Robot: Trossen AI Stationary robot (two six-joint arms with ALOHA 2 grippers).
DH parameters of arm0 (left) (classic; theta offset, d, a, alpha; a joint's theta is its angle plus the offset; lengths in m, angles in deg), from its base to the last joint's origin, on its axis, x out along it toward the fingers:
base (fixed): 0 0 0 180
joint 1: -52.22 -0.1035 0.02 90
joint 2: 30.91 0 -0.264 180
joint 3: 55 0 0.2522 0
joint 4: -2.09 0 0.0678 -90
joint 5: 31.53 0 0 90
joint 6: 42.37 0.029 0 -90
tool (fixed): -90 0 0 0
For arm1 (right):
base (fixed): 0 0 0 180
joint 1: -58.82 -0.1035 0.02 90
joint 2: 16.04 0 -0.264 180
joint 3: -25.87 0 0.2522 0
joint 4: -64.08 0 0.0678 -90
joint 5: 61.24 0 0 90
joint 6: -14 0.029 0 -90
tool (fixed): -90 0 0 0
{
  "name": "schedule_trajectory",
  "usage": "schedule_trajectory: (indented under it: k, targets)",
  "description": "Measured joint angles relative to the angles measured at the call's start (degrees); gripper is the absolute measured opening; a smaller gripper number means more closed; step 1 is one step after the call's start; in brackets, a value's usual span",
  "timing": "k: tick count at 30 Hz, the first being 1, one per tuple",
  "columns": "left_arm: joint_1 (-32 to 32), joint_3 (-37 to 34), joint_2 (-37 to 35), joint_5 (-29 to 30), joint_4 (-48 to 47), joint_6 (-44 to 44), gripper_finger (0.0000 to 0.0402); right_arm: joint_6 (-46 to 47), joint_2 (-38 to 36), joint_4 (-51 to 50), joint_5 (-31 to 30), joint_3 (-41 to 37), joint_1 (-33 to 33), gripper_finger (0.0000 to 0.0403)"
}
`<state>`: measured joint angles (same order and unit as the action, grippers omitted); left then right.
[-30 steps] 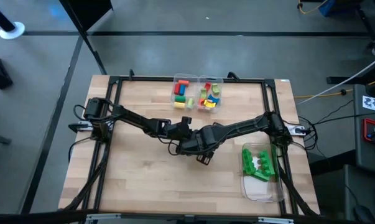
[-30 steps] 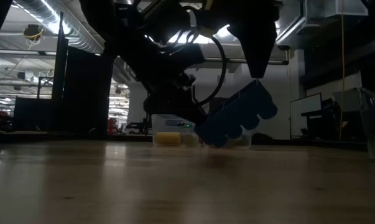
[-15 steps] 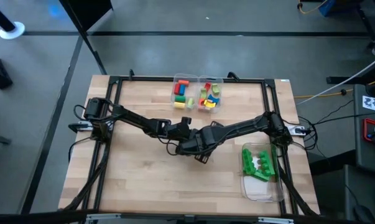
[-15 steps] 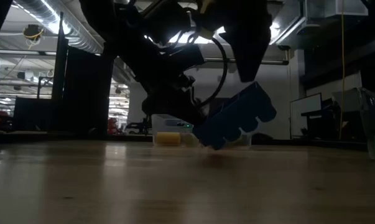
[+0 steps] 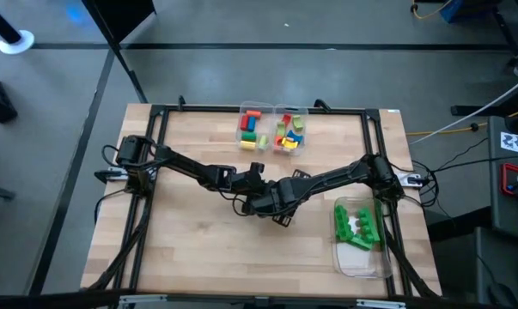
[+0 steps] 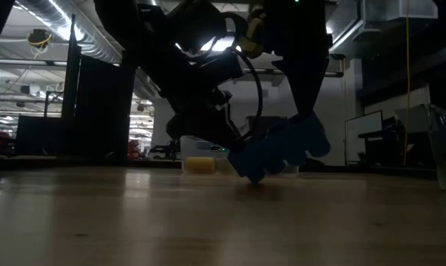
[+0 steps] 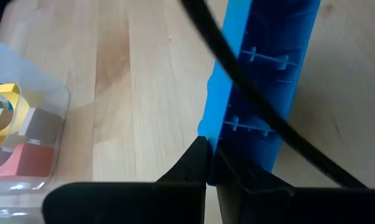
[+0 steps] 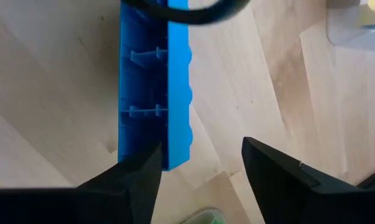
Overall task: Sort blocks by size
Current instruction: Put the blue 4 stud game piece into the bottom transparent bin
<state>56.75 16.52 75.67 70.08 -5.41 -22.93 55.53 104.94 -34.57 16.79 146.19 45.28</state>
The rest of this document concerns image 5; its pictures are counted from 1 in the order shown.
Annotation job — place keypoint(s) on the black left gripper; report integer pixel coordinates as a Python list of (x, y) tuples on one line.
[(252, 178)]

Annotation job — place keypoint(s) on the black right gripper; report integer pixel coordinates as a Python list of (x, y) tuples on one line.
[(265, 205)]

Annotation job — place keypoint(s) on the yellow arch block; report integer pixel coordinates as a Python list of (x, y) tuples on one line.
[(289, 144)]

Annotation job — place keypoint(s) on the orange arch block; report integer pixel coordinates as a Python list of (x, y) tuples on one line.
[(278, 141)]

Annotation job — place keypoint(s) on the blue arch block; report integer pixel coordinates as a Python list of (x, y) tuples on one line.
[(296, 137)]

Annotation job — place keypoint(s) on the light green arch block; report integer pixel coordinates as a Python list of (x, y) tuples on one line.
[(298, 123), (280, 129)]

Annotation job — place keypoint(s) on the orange cylinder block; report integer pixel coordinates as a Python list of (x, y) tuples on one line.
[(253, 114)]

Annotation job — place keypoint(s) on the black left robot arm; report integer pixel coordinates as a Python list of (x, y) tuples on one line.
[(190, 165)]

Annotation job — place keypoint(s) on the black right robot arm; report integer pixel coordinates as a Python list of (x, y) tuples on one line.
[(336, 176)]

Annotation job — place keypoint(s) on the large clear plastic container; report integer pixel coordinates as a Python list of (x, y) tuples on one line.
[(357, 262)]

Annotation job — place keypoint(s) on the grey cabinet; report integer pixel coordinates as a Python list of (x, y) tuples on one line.
[(497, 193)]

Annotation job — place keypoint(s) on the red and black device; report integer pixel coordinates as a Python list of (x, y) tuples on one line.
[(505, 180)]

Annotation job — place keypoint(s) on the dark low cabinet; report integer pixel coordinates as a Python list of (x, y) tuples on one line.
[(499, 266)]

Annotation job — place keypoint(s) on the white printed paper label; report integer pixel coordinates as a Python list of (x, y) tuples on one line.
[(516, 143)]

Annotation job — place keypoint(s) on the black divider panel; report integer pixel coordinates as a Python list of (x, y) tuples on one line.
[(121, 13)]

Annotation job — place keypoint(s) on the blue box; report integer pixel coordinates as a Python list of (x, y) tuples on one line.
[(452, 9)]

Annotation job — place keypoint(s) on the black aluminium table frame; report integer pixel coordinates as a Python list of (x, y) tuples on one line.
[(207, 108)]

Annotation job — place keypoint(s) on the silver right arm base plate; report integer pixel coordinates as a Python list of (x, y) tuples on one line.
[(409, 179)]

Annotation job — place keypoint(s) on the silver frame bracket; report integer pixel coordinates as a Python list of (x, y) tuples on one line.
[(381, 304), (142, 298)]

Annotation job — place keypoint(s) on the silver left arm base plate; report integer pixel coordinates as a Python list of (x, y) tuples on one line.
[(117, 171)]

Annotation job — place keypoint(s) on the black desk leg frame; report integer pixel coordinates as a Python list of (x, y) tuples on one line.
[(482, 110)]

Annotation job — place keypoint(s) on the black frame crossbar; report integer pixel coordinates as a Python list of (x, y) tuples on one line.
[(69, 299)]

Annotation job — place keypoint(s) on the black post white base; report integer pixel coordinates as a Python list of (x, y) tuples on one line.
[(17, 42)]

